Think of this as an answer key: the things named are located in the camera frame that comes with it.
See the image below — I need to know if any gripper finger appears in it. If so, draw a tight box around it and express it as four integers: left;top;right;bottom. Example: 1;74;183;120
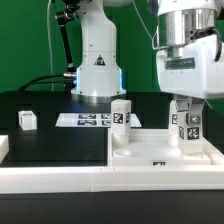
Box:
188;97;205;126
174;95;188;112

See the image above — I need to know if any white square table top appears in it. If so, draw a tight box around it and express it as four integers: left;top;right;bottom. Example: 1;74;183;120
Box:
107;129;211;166

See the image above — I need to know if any thin grey cable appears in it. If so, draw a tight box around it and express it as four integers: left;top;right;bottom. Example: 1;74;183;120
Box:
131;0;159;43

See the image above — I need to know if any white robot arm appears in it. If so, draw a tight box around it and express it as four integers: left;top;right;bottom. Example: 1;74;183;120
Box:
72;0;224;126

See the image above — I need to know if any white U-shaped fence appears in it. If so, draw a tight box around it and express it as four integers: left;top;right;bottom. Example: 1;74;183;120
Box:
0;140;224;194

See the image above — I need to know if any white marker base plate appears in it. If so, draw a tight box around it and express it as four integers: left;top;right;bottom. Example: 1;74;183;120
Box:
56;113;141;128

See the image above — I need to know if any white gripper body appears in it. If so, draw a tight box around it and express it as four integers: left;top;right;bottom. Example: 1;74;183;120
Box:
156;35;224;99

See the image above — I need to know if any black cable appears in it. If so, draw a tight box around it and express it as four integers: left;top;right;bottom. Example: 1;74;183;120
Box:
18;73;68;93

